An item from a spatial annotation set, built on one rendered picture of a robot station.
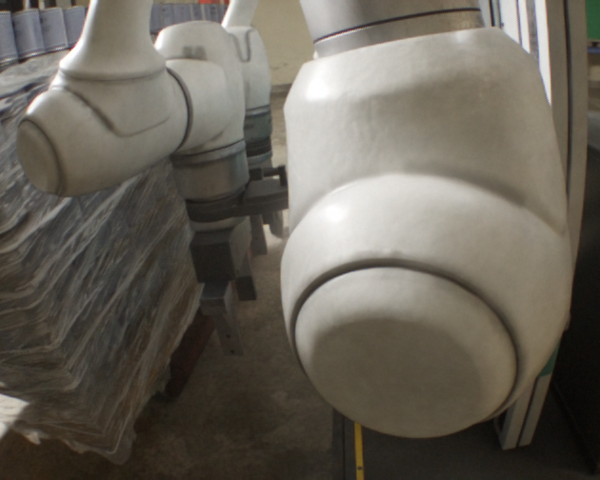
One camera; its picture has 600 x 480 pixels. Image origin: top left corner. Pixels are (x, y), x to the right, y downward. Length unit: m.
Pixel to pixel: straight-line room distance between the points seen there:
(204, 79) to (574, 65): 0.43
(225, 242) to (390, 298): 0.37
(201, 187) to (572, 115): 0.45
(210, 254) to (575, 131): 0.47
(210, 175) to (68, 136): 0.21
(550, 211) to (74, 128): 0.32
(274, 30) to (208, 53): 9.16
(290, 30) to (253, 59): 8.82
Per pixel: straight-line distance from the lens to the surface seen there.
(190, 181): 0.53
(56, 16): 0.84
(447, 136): 0.19
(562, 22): 0.58
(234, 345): 0.59
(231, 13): 0.95
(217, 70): 0.50
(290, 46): 9.59
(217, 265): 0.54
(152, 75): 0.40
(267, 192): 0.54
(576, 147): 0.60
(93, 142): 0.37
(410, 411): 0.21
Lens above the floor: 1.01
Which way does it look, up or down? 24 degrees down
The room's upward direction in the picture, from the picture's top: 8 degrees counter-clockwise
